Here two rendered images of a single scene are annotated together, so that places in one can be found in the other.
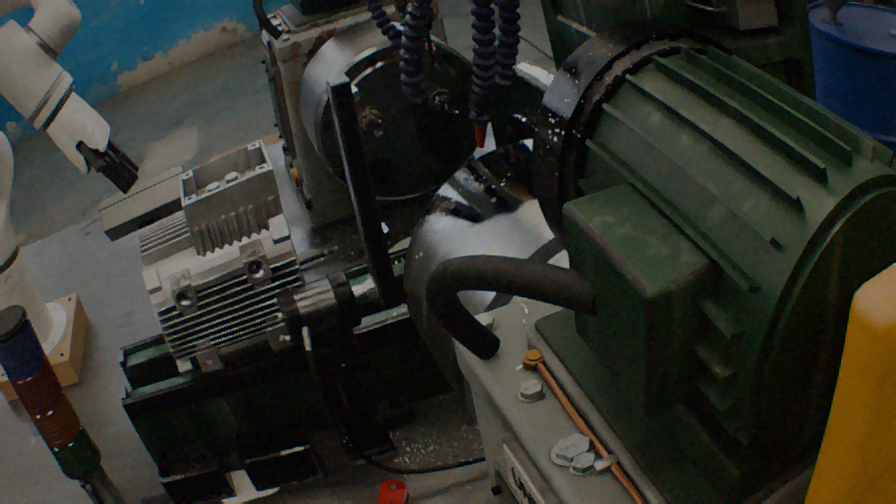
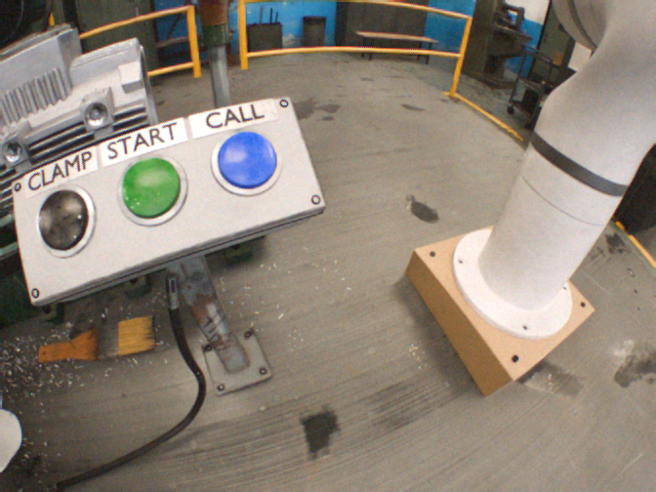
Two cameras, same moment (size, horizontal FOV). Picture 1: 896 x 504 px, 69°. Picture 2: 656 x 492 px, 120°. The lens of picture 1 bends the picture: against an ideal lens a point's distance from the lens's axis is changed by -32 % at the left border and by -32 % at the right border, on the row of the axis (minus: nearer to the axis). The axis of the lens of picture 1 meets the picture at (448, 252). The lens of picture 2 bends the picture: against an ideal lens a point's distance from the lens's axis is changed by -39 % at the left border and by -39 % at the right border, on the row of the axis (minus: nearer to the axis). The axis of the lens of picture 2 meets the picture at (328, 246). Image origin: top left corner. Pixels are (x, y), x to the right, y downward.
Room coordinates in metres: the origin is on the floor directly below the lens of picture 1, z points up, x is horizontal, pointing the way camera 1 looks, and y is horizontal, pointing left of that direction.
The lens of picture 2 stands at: (1.26, 0.49, 1.15)
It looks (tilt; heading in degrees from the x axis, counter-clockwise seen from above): 48 degrees down; 163
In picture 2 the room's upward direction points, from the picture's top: 5 degrees clockwise
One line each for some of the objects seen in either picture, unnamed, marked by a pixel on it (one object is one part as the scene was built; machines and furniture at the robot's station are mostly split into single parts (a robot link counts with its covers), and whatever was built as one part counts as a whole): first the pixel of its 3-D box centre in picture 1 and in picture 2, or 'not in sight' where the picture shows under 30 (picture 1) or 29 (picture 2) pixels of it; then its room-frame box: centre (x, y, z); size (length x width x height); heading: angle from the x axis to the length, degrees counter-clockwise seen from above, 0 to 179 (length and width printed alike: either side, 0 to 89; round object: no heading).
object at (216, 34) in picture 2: (71, 445); (215, 33); (0.55, 0.43, 1.05); 0.06 x 0.06 x 0.04
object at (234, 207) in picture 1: (228, 197); (31, 78); (0.90, 0.23, 1.11); 0.12 x 0.11 x 0.07; 104
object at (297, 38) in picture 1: (351, 82); not in sight; (1.54, 0.11, 0.99); 0.35 x 0.31 x 0.37; 13
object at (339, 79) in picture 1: (360, 192); not in sight; (0.80, 0.07, 1.12); 0.04 x 0.03 x 0.26; 103
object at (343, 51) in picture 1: (377, 91); not in sight; (1.31, 0.05, 1.04); 0.37 x 0.25 x 0.25; 13
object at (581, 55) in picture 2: not in sight; (580, 57); (-0.67, 3.40, 1.08); 0.22 x 0.02 x 0.31; 178
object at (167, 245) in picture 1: (220, 277); (81, 133); (0.89, 0.27, 1.02); 0.20 x 0.19 x 0.19; 104
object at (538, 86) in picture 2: not in sight; (549, 90); (-1.25, 3.89, 0.50); 0.88 x 0.53 x 1.00; 81
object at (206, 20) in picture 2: (52, 414); (213, 14); (0.55, 0.43, 1.10); 0.06 x 0.06 x 0.04
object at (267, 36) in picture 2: not in sight; (264, 30); (-3.92, 0.81, 0.41); 0.52 x 0.47 x 0.82; 98
